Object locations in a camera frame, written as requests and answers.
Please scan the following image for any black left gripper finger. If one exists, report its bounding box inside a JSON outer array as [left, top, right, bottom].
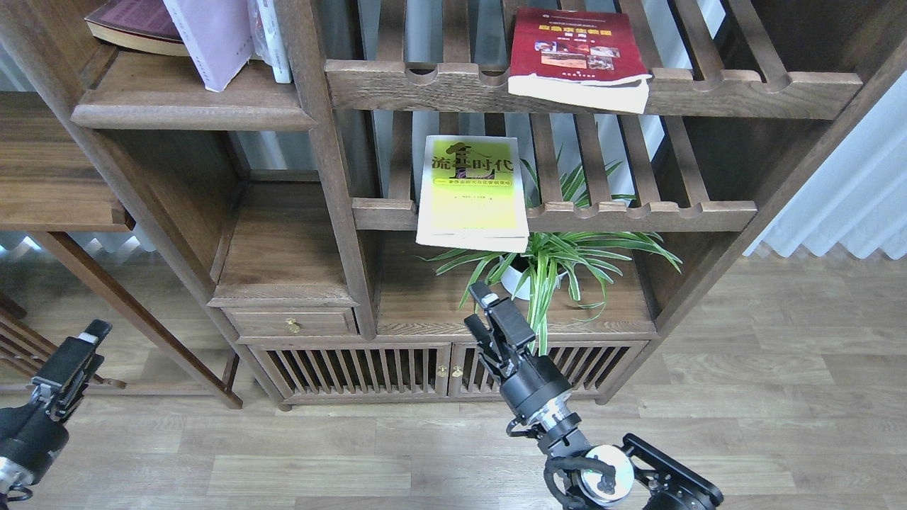
[[31, 319, 111, 409]]

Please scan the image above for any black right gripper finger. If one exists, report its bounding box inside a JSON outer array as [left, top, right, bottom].
[[468, 282, 536, 351], [464, 314, 505, 375]]

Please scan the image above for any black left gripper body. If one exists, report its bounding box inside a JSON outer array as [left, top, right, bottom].
[[1, 401, 69, 489]]

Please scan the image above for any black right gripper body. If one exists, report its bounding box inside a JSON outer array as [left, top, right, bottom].
[[489, 351, 571, 426]]

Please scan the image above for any yellow-green paperback book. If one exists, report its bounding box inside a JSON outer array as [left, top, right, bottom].
[[417, 135, 529, 253]]

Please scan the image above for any white and purple book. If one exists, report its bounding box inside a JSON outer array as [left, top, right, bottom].
[[164, 1, 254, 91]]

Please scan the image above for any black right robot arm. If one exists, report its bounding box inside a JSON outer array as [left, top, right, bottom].
[[464, 282, 723, 509]]

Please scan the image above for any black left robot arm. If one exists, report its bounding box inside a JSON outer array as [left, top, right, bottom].
[[1, 319, 111, 509]]

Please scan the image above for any green spider plant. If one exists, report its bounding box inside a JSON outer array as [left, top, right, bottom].
[[422, 145, 683, 387]]

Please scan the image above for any brass drawer knob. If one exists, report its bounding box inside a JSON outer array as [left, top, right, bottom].
[[286, 317, 301, 334]]

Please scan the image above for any dark wooden bookshelf unit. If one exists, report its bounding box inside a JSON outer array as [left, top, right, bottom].
[[1, 1, 905, 409]]

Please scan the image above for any red paperback book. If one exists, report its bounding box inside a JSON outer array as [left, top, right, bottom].
[[507, 7, 652, 114]]

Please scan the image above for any white pleated curtain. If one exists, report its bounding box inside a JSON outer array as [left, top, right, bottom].
[[744, 74, 906, 259]]

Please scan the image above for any maroon book with cream pages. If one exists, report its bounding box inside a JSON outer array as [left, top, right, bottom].
[[84, 1, 190, 56]]

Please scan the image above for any white book in plastic wrap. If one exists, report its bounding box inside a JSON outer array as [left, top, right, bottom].
[[247, 1, 293, 84]]

